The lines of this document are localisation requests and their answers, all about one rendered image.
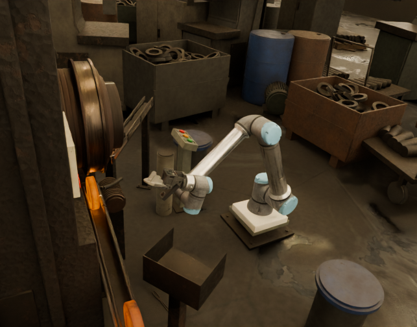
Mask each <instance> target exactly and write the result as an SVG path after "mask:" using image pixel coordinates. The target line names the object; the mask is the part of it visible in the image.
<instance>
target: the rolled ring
mask: <svg viewBox="0 0 417 327"><path fill-rule="evenodd" d="M123 312H124V318H125V326H126V327H144V324H143V319H142V316H141V313H140V310H139V307H138V305H137V303H136V301H135V300H131V301H128V302H125V303H124V305H123Z"/></svg>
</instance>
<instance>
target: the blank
mask: <svg viewBox="0 0 417 327"><path fill-rule="evenodd" d="M86 190H87V194H88V200H89V205H90V207H91V209H92V210H96V209H99V207H100V202H99V192H98V189H97V184H96V181H95V178H94V176H88V177H86Z"/></svg>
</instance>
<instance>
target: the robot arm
mask: <svg viewBox="0 0 417 327"><path fill-rule="evenodd" d="M251 135H254V136H256V137H257V139H258V142H259V145H260V149H261V153H262V157H263V162H264V165H265V170H266V173H259V174H258V175H256V178H255V180H254V186H253V190H252V196H251V198H250V200H249V201H248V203H247V209H248V210H249V211H250V212H251V213H253V214H255V215H259V216H267V215H270V214H271V213H272V211H273V208H274V209H275V210H276V211H277V212H278V213H280V214H282V215H288V214H290V213H291V212H292V211H293V210H294V209H295V207H296V205H297V203H298V199H297V198H296V197H295V196H294V195H293V194H292V193H291V188H290V186H289V185H288V184H287V182H286V178H285V171H284V168H283V161H282V157H281V151H280V145H279V140H280V136H281V128H280V127H279V126H278V125H277V124H275V123H274V122H271V121H270V120H268V119H266V118H264V117H263V116H261V115H248V116H246V117H243V118H241V119H240V120H238V121H237V122H236V123H235V127H234V129H233V130H232V131H231V132H230V133H229V134H228V135H227V136H226V137H225V138H224V139H223V140H222V141H221V142H220V143H219V144H218V145H217V146H216V147H215V148H214V149H213V150H212V151H211V152H210V153H209V154H208V155H207V156H206V157H205V158H204V159H203V160H202V161H201V162H199V163H198V164H197V165H196V166H195V167H194V168H193V169H192V170H191V171H190V172H189V173H188V174H185V173H184V172H181V171H174V170H173V169H170V170H168V169H169V168H163V171H162V174H161V177H160V176H158V175H156V172H155V171H153V172H151V174H150V176H149V177H148V178H145V179H143V181H144V182H146V183H147V184H149V185H151V186H154V187H156V188H160V189H164V190H163V191H162V192H161V193H160V197H161V199H162V200H163V201H165V200H167V199H168V198H169V197H170V196H171V195H172V194H173V193H174V195H175V196H176V197H177V198H178V199H179V200H180V201H181V202H182V204H183V205H184V207H183V210H184V211H185V212H186V213H189V214H191V215H196V214H198V213H199V211H200V210H201V207H202V203H203V201H204V199H205V196H206V193H207V194H208V193H211V191H212V189H213V182H212V180H211V179H210V177H208V175H209V174H210V172H212V170H214V168H216V166H218V165H219V164H220V163H221V162H222V161H223V159H225V157H227V155H229V153H231V152H232V151H233V150H234V148H236V146H238V144H240V142H242V140H244V139H245V138H249V137H250V136H251Z"/></svg>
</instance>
